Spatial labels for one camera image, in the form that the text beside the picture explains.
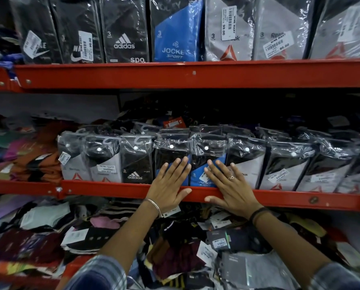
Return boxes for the heap of loose tagged socks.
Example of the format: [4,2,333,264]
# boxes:
[0,195,360,290]

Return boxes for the black sock packet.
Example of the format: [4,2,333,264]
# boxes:
[153,129,190,186]

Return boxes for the black wristband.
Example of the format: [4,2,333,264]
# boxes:
[248,206,272,227]

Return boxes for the row of clear-bagged sock packets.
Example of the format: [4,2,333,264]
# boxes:
[57,121,360,195]

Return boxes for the grey sock packet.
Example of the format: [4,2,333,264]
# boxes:
[219,250,300,290]

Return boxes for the person's left hand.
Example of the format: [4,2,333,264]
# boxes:
[144,156,193,217]

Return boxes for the person's right hand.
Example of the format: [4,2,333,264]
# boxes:
[204,160,261,220]

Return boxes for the pile of colourful folded socks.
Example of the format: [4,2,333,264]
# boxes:
[0,113,78,185]

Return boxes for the stack of folded dark clothes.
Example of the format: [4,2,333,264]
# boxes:
[0,23,25,67]

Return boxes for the person's left forearm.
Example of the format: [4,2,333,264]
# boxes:
[97,205,162,275]

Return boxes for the person's right forearm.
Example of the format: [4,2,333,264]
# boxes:
[252,210,334,277]

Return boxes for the blue sock packet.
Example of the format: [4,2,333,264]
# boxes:
[189,126,227,188]

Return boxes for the row of tall sock packets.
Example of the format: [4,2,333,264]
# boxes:
[7,0,360,65]

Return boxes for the silver bracelet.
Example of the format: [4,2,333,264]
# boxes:
[143,198,162,220]

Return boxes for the orange labelled packet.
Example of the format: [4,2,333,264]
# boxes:
[163,116,187,129]

